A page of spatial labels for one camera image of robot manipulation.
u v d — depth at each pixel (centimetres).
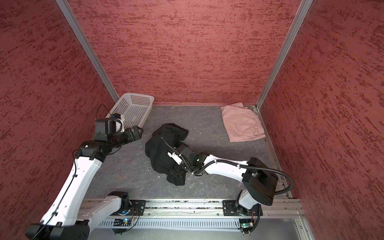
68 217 37
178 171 70
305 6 71
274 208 76
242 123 107
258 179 43
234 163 49
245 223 71
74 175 43
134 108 118
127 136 64
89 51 87
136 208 73
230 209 74
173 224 77
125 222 70
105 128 52
